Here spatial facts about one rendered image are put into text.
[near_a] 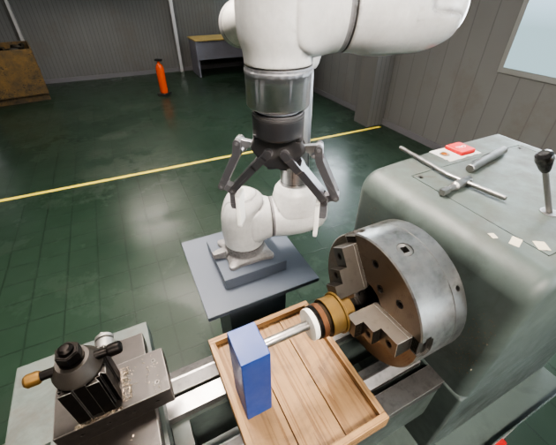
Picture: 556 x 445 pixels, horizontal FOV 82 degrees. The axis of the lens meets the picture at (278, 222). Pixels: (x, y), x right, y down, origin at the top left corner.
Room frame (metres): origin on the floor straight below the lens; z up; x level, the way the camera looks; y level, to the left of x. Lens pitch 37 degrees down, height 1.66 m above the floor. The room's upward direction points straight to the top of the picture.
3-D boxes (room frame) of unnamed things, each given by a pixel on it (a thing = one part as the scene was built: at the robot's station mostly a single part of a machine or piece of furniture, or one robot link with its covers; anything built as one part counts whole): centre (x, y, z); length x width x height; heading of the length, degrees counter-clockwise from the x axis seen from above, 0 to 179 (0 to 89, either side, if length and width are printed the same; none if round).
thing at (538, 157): (0.58, -0.52, 1.38); 0.04 x 0.03 x 0.05; 116
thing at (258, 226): (0.97, 0.12, 0.97); 0.18 x 0.16 x 0.22; 101
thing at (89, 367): (0.30, 0.35, 1.13); 0.08 x 0.08 x 0.03
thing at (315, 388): (0.40, -0.03, 0.88); 0.36 x 0.30 x 0.04; 26
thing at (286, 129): (0.46, 0.00, 1.47); 0.08 x 0.07 x 0.09; 79
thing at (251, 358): (0.35, 0.06, 1.00); 0.08 x 0.06 x 0.23; 26
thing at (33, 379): (0.27, 0.40, 1.13); 0.04 x 0.02 x 0.02; 116
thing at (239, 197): (0.47, 0.07, 1.34); 0.03 x 0.01 x 0.07; 169
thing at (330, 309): (0.44, -0.12, 1.08); 0.09 x 0.09 x 0.09; 26
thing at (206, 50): (8.08, 1.23, 0.36); 1.39 x 0.69 x 0.72; 115
